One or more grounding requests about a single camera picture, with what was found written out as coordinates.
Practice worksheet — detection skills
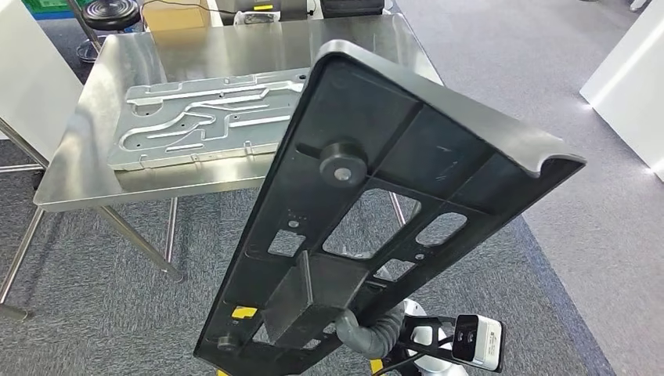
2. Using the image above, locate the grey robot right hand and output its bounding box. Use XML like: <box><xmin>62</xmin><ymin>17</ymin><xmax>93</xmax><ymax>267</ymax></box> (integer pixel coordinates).
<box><xmin>334</xmin><ymin>309</ymin><xmax>365</xmax><ymax>349</ymax></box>

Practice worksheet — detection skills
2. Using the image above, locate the black round stool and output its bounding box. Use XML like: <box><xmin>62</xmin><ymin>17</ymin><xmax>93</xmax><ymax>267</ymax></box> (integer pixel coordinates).
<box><xmin>67</xmin><ymin>0</ymin><xmax>142</xmax><ymax>64</ymax></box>

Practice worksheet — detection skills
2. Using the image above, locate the green plastic crate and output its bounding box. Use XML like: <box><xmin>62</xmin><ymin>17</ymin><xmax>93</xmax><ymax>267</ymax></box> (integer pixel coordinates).
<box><xmin>20</xmin><ymin>0</ymin><xmax>90</xmax><ymax>16</ymax></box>

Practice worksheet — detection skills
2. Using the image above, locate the steel frame table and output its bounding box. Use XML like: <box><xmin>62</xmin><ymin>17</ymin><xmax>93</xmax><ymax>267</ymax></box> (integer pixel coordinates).
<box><xmin>0</xmin><ymin>117</ymin><xmax>49</xmax><ymax>323</ymax></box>

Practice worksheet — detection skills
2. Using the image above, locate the black plastic frame part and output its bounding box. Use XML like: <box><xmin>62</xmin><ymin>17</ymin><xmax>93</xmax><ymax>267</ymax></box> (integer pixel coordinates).
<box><xmin>193</xmin><ymin>39</ymin><xmax>587</xmax><ymax>376</ymax></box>

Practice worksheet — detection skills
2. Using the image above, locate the stainless steel workbench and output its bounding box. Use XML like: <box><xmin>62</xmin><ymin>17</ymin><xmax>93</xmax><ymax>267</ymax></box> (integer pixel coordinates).
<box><xmin>32</xmin><ymin>13</ymin><xmax>445</xmax><ymax>284</ymax></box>

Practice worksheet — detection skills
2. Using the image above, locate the grey stamped metal plate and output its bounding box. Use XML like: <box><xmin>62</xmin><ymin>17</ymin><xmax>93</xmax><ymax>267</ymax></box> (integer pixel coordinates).
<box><xmin>107</xmin><ymin>66</ymin><xmax>312</xmax><ymax>172</ymax></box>

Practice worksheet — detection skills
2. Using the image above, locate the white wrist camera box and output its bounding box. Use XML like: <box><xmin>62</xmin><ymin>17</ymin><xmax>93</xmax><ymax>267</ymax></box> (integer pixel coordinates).
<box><xmin>451</xmin><ymin>313</ymin><xmax>504</xmax><ymax>374</ymax></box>

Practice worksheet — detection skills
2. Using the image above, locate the white panel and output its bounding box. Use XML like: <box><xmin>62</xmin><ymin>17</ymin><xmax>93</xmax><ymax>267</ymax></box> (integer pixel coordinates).
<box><xmin>0</xmin><ymin>0</ymin><xmax>84</xmax><ymax>162</ymax></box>

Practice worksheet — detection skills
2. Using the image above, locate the white plastic bag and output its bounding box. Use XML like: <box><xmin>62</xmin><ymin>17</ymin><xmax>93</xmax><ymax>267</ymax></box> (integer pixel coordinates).
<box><xmin>233</xmin><ymin>10</ymin><xmax>282</xmax><ymax>26</ymax></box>

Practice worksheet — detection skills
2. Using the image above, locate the black bag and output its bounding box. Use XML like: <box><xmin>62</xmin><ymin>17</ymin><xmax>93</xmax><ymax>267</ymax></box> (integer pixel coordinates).
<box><xmin>319</xmin><ymin>0</ymin><xmax>386</xmax><ymax>19</ymax></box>

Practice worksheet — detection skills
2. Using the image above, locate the brown cardboard box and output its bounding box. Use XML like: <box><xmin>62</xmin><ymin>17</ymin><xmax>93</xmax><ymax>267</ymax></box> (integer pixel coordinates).
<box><xmin>143</xmin><ymin>0</ymin><xmax>213</xmax><ymax>33</ymax></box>

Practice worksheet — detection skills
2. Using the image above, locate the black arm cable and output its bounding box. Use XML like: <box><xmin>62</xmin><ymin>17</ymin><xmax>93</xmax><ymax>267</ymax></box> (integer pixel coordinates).
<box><xmin>369</xmin><ymin>334</ymin><xmax>453</xmax><ymax>376</ymax></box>

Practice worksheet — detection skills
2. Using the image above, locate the white display plinth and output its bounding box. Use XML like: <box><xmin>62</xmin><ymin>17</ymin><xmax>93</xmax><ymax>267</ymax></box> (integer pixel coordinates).
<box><xmin>579</xmin><ymin>0</ymin><xmax>664</xmax><ymax>183</ymax></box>

